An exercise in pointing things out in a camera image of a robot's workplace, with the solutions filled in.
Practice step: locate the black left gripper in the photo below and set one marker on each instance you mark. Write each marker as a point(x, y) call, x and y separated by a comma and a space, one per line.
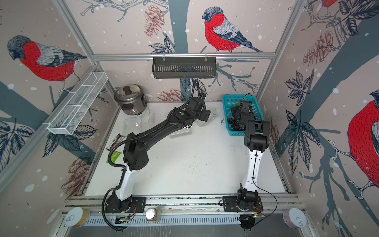
point(205, 114)

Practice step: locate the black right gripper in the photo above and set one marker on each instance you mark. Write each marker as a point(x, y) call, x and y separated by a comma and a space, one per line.
point(235, 108)

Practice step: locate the teal plastic basket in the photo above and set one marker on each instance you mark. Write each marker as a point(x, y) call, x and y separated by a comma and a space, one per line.
point(232, 100)

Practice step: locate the clear clamshell container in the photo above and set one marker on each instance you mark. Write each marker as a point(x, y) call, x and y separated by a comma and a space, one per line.
point(139, 123)
point(182, 132)
point(213, 115)

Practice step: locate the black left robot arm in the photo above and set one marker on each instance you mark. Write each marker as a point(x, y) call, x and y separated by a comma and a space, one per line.
point(131, 155)

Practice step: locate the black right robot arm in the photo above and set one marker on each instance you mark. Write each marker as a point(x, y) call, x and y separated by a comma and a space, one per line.
point(256, 133)

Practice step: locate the black grape bunch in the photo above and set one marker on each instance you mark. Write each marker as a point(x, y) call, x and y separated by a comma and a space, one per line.
point(235, 125)

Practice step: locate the silver rice cooker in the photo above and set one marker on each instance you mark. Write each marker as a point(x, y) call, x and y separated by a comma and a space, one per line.
point(131, 99)

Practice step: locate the small round silver light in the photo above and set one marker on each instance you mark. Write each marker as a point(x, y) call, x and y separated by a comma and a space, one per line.
point(152, 214)

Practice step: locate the white tape roll right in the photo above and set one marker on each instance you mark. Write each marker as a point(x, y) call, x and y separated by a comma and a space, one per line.
point(295, 218)

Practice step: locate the white tape roll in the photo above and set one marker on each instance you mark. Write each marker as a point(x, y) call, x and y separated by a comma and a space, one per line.
point(295, 218)
point(77, 217)

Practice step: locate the white tape roll left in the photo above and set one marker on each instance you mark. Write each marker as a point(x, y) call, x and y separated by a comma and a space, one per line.
point(77, 217)

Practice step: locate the black hanging wire basket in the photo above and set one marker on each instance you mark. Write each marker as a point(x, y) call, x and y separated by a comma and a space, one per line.
point(184, 67)

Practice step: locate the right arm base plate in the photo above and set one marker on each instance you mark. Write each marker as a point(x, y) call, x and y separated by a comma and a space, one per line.
point(231, 204)

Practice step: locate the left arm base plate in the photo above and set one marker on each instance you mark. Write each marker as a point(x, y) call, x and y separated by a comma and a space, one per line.
point(130, 205)

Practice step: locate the white wire mesh shelf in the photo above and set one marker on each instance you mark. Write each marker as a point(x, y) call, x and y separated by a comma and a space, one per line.
point(80, 100)

